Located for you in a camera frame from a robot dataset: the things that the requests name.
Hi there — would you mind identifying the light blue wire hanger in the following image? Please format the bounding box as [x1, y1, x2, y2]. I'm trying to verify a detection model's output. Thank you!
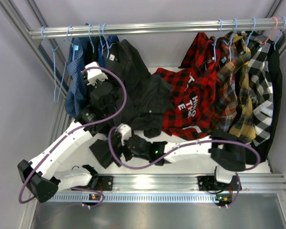
[102, 23, 119, 58]

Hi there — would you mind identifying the dark grey pinstripe shirt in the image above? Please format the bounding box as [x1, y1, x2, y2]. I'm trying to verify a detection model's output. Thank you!
[89, 39, 174, 169]

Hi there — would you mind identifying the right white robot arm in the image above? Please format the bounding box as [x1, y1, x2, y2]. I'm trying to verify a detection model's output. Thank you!
[108, 129, 261, 184]

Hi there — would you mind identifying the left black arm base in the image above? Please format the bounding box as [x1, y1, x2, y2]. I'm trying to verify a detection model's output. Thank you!
[74, 165, 113, 191]

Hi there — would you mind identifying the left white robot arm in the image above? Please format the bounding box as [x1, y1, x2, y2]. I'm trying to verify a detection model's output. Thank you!
[18, 67, 127, 204]

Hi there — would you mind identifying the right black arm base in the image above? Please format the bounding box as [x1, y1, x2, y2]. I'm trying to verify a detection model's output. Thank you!
[197, 175, 240, 194]

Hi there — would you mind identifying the light blue checked shirt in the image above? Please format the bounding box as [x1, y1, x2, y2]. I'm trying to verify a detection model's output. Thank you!
[64, 37, 88, 118]

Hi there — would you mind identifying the blue plaid shirt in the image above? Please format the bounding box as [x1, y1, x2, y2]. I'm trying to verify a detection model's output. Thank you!
[98, 35, 119, 68]

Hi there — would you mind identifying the light blue empty hanger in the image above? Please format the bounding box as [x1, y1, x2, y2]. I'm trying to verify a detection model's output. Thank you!
[40, 25, 73, 104]

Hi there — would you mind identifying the red black plaid shirt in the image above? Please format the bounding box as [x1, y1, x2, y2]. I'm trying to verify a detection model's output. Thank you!
[155, 68, 216, 140]

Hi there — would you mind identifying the yellow brown plaid shirt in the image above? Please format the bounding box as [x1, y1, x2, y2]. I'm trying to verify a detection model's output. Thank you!
[211, 32, 256, 144]

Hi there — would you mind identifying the red plaid hanging shirt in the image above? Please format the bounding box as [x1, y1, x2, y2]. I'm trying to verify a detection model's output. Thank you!
[179, 32, 220, 77]

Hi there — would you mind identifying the black shirt far right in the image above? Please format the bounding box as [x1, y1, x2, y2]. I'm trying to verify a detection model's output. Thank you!
[255, 43, 283, 162]

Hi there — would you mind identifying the black white plaid shirt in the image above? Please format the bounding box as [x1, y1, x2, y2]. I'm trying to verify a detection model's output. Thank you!
[241, 31, 274, 146]

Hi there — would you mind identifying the pink hanger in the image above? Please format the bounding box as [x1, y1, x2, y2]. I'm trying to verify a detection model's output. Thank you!
[258, 16, 279, 45]

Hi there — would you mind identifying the black hanging garment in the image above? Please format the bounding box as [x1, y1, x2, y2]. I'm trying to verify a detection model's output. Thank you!
[84, 37, 100, 65]

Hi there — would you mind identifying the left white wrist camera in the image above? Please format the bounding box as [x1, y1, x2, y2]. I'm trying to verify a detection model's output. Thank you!
[86, 69, 108, 86]

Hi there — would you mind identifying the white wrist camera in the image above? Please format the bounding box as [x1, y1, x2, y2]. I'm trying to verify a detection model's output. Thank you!
[86, 69, 108, 86]
[117, 124, 132, 146]

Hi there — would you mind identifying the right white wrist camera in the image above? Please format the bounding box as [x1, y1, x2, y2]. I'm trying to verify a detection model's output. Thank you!
[117, 124, 132, 146]

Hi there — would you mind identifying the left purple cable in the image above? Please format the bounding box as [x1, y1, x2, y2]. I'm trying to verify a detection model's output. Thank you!
[18, 66, 128, 210]

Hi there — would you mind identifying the purple cable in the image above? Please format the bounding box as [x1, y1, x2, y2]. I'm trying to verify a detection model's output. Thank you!
[108, 126, 262, 208]
[18, 66, 128, 210]

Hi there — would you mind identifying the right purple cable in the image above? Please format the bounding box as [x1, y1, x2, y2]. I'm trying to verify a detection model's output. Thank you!
[108, 126, 262, 208]

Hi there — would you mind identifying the aluminium front rail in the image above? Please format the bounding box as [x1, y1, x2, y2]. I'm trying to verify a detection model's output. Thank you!
[48, 174, 286, 203]

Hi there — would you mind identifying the aluminium hanging rail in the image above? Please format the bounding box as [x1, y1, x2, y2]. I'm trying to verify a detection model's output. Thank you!
[28, 18, 286, 40]

